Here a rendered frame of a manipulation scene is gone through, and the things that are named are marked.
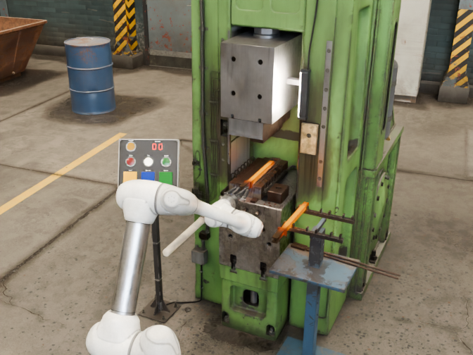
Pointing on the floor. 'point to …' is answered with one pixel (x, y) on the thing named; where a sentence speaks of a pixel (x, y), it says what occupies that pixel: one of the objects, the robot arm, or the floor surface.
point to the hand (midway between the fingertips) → (244, 187)
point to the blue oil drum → (90, 75)
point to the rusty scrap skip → (17, 44)
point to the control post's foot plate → (153, 312)
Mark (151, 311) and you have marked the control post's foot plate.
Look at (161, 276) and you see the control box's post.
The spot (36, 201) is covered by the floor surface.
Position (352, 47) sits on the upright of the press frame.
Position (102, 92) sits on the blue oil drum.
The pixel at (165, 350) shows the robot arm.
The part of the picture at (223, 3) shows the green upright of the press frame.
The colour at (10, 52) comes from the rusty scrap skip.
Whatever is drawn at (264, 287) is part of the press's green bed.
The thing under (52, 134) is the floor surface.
